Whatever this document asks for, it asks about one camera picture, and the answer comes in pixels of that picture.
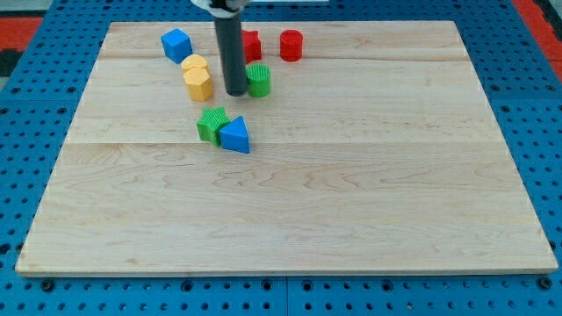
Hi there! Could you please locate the green star block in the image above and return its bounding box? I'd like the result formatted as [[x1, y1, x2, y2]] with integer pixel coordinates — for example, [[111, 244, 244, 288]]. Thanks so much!
[[197, 106, 230, 147]]

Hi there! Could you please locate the yellow round block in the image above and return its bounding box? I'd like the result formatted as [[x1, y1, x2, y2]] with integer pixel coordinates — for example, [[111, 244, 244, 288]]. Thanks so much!
[[180, 54, 209, 73]]

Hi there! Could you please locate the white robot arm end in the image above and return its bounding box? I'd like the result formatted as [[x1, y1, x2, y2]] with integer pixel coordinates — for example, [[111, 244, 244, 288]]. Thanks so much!
[[191, 0, 250, 18]]

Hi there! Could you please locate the blue triangle block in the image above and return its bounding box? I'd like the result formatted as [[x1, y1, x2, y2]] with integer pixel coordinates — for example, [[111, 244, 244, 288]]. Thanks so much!
[[220, 116, 250, 154]]

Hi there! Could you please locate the green cylinder block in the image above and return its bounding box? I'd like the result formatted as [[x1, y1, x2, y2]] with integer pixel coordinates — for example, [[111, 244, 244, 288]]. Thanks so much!
[[246, 63, 270, 97]]

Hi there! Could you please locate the red star block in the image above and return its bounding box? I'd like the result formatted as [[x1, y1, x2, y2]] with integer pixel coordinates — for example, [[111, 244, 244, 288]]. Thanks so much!
[[242, 30, 262, 64]]

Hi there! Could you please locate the red cylinder block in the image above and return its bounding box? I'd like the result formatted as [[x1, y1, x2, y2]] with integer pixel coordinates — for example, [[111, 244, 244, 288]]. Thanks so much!
[[280, 29, 304, 62]]

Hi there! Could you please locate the yellow hexagon block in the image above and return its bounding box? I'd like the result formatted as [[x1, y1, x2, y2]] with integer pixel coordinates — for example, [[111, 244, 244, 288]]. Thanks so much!
[[183, 68, 213, 102]]

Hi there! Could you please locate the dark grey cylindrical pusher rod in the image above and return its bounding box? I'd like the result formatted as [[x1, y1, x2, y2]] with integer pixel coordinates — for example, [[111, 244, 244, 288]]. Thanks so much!
[[214, 14, 247, 97]]

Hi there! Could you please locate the blue cube block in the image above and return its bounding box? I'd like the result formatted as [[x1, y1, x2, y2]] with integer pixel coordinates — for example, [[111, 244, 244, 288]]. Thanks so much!
[[161, 28, 193, 64]]

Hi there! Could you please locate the light wooden board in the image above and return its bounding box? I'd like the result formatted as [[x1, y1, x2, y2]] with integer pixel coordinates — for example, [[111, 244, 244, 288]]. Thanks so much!
[[16, 21, 558, 277]]

